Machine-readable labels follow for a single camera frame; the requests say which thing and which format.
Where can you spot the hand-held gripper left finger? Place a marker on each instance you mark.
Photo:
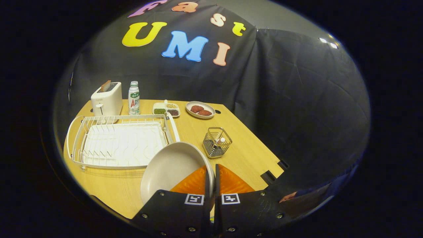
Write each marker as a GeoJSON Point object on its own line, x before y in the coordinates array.
{"type": "Point", "coordinates": [208, 185]}

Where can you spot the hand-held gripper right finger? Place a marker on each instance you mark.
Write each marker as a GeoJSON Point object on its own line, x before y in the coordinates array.
{"type": "Point", "coordinates": [217, 185]}

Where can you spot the beige plate with patties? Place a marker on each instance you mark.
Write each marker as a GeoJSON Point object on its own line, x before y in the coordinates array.
{"type": "Point", "coordinates": [208, 106]}

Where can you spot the white divided condiment dish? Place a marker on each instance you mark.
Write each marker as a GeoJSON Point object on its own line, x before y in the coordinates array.
{"type": "Point", "coordinates": [158, 105]}

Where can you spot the red meat patty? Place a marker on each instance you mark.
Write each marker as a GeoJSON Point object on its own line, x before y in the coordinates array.
{"type": "Point", "coordinates": [196, 108]}
{"type": "Point", "coordinates": [205, 113]}

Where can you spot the white drink bottle green label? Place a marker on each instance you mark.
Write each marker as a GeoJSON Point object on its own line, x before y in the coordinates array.
{"type": "Point", "coordinates": [134, 102]}

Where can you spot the black backdrop cloth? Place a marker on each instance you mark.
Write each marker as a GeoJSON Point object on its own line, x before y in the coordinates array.
{"type": "Point", "coordinates": [297, 99]}

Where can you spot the white toaster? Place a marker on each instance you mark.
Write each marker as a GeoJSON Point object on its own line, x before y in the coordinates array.
{"type": "Point", "coordinates": [107, 100]}

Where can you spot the brown toast slice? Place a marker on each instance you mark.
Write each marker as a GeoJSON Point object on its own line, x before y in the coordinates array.
{"type": "Point", "coordinates": [105, 86]}

